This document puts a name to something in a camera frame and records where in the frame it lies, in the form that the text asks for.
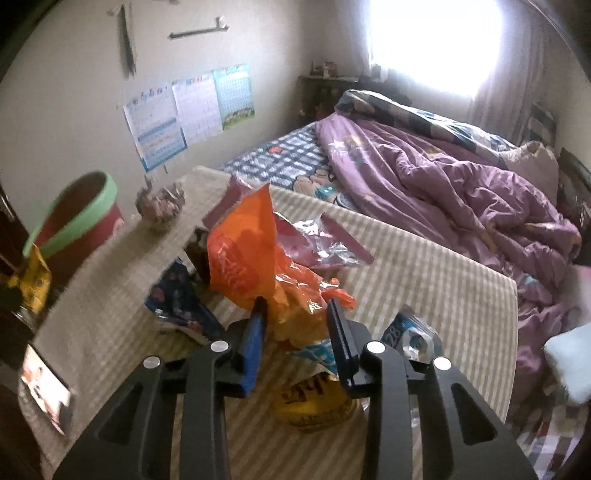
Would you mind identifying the white cloth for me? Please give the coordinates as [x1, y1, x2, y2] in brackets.
[544, 323, 591, 407]

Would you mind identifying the pink curtain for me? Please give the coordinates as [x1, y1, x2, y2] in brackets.
[466, 28, 555, 134]

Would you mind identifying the smartphone with lit screen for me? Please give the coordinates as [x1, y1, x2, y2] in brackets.
[21, 344, 75, 437]

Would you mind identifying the blue white snack wrapper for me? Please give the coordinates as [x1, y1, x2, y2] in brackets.
[381, 305, 446, 365]

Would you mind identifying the white chart wall poster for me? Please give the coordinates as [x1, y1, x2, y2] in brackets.
[172, 74, 223, 145]

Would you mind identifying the blue plaid bed sheet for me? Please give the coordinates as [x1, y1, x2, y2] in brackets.
[222, 122, 591, 467]

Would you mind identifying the pink snack wrapper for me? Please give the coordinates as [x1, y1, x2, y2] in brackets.
[272, 213, 376, 271]

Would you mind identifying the beige pillow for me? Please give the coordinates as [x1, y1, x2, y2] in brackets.
[501, 141, 559, 204]

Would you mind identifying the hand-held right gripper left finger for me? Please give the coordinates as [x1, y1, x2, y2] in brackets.
[53, 296, 269, 480]

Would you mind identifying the dark wooden shelf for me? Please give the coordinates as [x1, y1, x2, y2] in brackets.
[298, 60, 370, 123]

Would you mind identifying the purple quilt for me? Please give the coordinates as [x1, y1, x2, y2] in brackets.
[316, 113, 583, 407]

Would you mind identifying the dark wall rail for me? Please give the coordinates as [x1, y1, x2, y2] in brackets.
[168, 16, 230, 41]

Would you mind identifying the yellow black wrapper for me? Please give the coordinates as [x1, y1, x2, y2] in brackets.
[17, 256, 52, 315]

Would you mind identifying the orange plastic wrapper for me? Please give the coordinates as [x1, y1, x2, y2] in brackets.
[206, 182, 357, 347]

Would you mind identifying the bright window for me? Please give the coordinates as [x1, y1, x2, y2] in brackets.
[367, 0, 504, 100]

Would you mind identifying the red bucket with green rim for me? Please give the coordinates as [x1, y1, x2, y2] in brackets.
[22, 171, 125, 278]

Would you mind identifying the pile of wrappers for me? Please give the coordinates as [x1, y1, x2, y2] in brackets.
[135, 175, 376, 432]

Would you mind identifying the blue patterned quilt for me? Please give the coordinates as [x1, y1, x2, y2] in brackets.
[335, 89, 518, 153]

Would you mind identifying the black hanging strip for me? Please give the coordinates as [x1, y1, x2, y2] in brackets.
[108, 4, 138, 79]

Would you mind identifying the plaid chair cushion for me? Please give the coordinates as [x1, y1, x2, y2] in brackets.
[522, 104, 557, 148]

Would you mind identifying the blue chart wall poster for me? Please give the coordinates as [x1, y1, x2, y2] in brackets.
[122, 83, 189, 172]

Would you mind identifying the green chart wall poster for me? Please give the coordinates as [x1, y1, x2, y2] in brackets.
[213, 63, 256, 131]

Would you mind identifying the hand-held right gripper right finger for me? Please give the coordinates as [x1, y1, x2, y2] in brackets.
[325, 299, 539, 480]

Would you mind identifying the dark wooden headboard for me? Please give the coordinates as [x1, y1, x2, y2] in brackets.
[556, 148, 591, 232]

